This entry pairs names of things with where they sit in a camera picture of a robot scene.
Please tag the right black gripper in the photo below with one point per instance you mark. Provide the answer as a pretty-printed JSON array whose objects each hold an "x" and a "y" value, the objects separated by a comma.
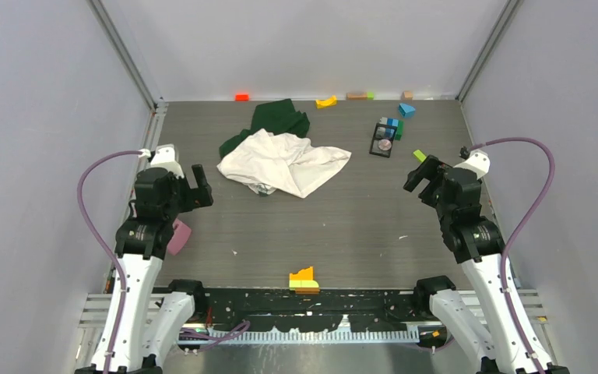
[{"x": 434, "y": 169}]

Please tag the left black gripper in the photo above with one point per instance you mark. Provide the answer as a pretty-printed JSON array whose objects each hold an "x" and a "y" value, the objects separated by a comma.
[{"x": 195, "y": 197}]

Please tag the white and green t-shirt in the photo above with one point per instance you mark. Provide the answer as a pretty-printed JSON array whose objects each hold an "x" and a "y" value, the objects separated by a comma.
[{"x": 275, "y": 154}]

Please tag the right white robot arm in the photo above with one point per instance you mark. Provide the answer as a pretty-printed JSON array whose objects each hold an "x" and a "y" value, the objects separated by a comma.
[{"x": 505, "y": 342}]

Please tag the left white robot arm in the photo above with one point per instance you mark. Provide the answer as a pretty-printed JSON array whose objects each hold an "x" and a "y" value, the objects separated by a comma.
[{"x": 131, "y": 342}]

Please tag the black brooch box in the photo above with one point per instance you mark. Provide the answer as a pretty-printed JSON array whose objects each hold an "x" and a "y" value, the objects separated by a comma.
[{"x": 373, "y": 149}]

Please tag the lime green brick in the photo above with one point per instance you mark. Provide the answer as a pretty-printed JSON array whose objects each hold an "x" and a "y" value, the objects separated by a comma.
[{"x": 420, "y": 156}]

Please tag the pink block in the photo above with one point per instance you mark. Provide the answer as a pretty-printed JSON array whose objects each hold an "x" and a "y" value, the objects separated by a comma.
[{"x": 181, "y": 235}]

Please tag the light blue wedge block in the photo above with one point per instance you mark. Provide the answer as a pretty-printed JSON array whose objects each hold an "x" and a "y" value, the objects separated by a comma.
[{"x": 406, "y": 110}]

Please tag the brown and green block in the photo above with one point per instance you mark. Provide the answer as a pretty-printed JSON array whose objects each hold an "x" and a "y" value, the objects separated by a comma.
[{"x": 367, "y": 95}]

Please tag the yellow arch block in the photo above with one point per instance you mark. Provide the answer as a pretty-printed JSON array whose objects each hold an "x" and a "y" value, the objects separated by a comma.
[{"x": 326, "y": 103}]

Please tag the orange yellow block stack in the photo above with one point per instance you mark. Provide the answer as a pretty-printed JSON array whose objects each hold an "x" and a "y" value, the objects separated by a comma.
[{"x": 303, "y": 282}]

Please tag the red block at wall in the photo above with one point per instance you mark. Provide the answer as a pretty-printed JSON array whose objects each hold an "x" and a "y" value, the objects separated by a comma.
[{"x": 242, "y": 96}]

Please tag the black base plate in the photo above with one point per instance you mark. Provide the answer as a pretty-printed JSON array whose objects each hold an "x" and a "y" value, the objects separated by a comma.
[{"x": 366, "y": 310}]

